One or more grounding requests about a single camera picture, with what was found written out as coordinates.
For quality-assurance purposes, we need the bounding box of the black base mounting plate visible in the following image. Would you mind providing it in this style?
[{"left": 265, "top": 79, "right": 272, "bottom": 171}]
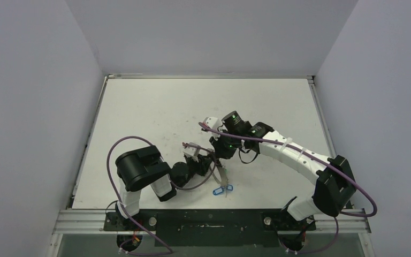
[{"left": 103, "top": 208, "right": 316, "bottom": 248}]

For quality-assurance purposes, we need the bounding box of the aluminium table frame rail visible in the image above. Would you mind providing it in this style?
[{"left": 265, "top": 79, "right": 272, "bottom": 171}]
[{"left": 52, "top": 209, "right": 371, "bottom": 235}]

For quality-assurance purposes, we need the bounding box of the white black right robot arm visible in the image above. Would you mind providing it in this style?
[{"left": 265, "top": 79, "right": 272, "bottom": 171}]
[{"left": 200, "top": 111, "right": 356, "bottom": 230}]

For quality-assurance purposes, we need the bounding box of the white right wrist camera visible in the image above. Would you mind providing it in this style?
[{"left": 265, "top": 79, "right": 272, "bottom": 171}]
[{"left": 203, "top": 117, "right": 223, "bottom": 132}]

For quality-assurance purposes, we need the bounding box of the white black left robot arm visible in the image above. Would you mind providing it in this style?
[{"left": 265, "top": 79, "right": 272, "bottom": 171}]
[{"left": 115, "top": 146, "right": 214, "bottom": 231}]

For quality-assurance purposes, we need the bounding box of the blue key tag white label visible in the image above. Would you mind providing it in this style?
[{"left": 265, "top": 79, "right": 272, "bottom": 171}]
[{"left": 212, "top": 187, "right": 225, "bottom": 195}]

